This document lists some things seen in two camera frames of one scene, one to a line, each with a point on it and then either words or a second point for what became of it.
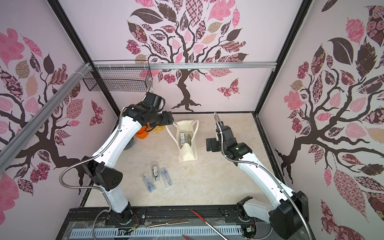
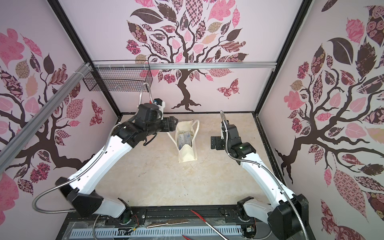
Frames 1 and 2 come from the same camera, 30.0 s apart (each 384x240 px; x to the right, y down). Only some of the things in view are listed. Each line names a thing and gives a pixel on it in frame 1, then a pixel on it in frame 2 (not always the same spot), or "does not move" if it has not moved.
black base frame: [156, 217] does not move
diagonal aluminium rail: [8, 153] does not move
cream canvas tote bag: [186, 141] does not move
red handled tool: [206, 222] does not move
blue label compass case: [150, 186] -> [181, 140]
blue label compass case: [166, 177] -> [187, 140]
